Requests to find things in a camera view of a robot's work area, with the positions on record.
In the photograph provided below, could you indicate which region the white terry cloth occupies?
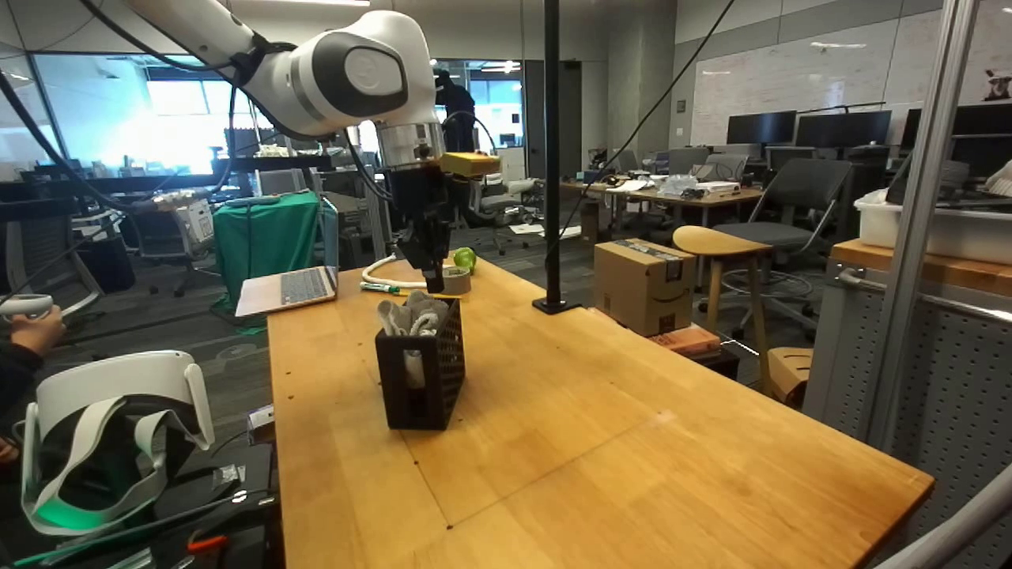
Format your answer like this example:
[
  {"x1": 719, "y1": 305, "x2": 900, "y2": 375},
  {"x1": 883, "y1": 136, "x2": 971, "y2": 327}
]
[{"x1": 380, "y1": 290, "x2": 450, "y2": 389}]

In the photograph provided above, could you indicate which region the black vertical pole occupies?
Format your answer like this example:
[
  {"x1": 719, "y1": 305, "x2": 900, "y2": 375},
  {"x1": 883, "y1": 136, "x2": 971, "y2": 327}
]
[{"x1": 532, "y1": 0, "x2": 569, "y2": 316}]

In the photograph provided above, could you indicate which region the cardboard box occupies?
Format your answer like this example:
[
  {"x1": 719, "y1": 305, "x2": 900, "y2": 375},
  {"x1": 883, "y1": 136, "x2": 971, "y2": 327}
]
[{"x1": 596, "y1": 236, "x2": 697, "y2": 336}]

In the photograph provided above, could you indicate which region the white VR headset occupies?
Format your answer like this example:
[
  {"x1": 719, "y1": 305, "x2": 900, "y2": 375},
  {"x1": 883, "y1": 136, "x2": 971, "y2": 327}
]
[{"x1": 20, "y1": 352, "x2": 216, "y2": 537}]

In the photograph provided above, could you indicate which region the green tennis ball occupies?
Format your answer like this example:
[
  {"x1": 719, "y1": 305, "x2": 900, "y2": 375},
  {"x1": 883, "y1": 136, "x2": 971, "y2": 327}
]
[{"x1": 450, "y1": 246, "x2": 478, "y2": 275}]

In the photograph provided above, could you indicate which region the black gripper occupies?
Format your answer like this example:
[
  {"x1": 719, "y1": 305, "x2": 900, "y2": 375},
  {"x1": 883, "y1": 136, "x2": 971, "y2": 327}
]
[{"x1": 388, "y1": 169, "x2": 454, "y2": 295}]

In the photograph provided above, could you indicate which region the silver laptop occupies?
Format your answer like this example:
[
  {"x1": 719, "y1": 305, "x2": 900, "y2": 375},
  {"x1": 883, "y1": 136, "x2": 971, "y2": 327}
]
[{"x1": 235, "y1": 265, "x2": 340, "y2": 318}]

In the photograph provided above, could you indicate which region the wooden stool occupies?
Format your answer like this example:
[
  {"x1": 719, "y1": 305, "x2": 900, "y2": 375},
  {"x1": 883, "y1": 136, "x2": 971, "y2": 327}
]
[{"x1": 675, "y1": 225, "x2": 771, "y2": 352}]

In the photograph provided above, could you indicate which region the green cloth covered cart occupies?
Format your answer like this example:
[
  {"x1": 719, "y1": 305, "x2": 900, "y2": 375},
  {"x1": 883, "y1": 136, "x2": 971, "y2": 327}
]
[{"x1": 211, "y1": 193, "x2": 320, "y2": 299}]

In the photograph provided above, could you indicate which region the person's hand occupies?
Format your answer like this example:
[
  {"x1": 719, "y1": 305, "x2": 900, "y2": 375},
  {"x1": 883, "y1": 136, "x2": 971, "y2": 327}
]
[{"x1": 11, "y1": 309, "x2": 67, "y2": 357}]

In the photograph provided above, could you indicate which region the black perforated box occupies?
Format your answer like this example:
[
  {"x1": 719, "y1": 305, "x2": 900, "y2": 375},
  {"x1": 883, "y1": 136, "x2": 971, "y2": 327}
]
[{"x1": 374, "y1": 295, "x2": 466, "y2": 429}]

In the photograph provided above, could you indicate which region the black office chair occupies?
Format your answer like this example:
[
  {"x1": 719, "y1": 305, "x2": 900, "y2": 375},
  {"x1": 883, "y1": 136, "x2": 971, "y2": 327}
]
[{"x1": 722, "y1": 159, "x2": 851, "y2": 263}]

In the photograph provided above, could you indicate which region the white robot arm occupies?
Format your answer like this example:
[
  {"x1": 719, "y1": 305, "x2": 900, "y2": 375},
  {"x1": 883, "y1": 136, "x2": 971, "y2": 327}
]
[{"x1": 128, "y1": 0, "x2": 450, "y2": 290}]

